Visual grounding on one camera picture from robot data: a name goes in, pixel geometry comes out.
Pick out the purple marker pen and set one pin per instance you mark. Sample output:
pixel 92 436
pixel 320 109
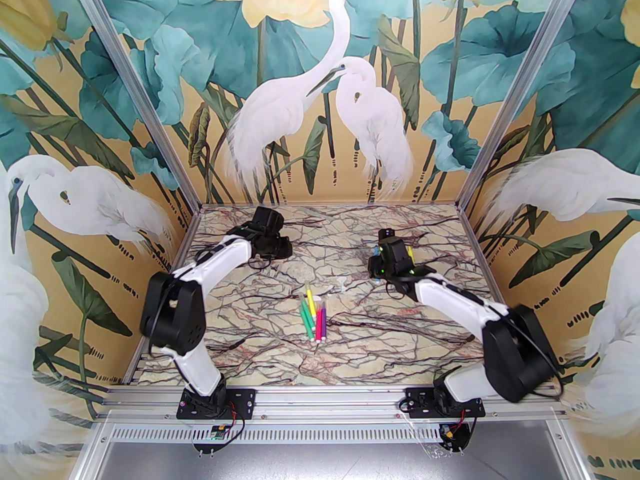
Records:
pixel 323 325

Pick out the pink marker pen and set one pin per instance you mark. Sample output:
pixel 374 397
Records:
pixel 318 325

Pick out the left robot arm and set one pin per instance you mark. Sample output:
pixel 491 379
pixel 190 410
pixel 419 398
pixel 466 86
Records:
pixel 172 318

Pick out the small green circuit board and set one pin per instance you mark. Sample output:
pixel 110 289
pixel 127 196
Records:
pixel 217 433

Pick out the vented metal panel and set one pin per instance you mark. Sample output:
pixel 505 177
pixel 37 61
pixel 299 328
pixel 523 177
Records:
pixel 325 460

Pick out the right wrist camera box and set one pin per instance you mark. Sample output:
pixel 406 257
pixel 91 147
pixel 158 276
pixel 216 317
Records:
pixel 385 235

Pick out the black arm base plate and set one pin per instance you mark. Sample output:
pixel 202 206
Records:
pixel 417 403
pixel 242 400

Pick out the aluminium frame rail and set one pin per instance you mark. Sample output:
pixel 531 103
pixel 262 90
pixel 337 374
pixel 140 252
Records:
pixel 325 403

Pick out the aluminium corner post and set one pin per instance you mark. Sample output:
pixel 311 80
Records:
pixel 522 88
pixel 136 88

